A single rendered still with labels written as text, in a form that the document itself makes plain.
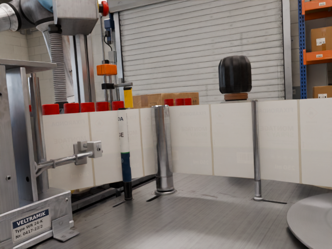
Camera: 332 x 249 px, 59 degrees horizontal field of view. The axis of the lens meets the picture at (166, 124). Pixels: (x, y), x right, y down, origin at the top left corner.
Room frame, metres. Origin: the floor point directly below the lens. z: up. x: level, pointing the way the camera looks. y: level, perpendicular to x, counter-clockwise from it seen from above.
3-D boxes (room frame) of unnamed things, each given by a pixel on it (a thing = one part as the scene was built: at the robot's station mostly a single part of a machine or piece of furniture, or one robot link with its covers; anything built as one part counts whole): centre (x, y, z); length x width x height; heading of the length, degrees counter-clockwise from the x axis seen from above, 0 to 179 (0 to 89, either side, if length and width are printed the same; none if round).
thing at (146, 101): (1.59, 0.00, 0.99); 0.30 x 0.24 x 0.27; 137
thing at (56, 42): (0.76, 0.27, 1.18); 0.04 x 0.04 x 0.21
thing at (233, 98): (0.75, -0.18, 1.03); 0.09 x 0.09 x 0.30
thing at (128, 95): (0.85, 0.10, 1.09); 0.03 x 0.01 x 0.06; 57
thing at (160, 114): (0.62, 0.01, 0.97); 0.05 x 0.05 x 0.19
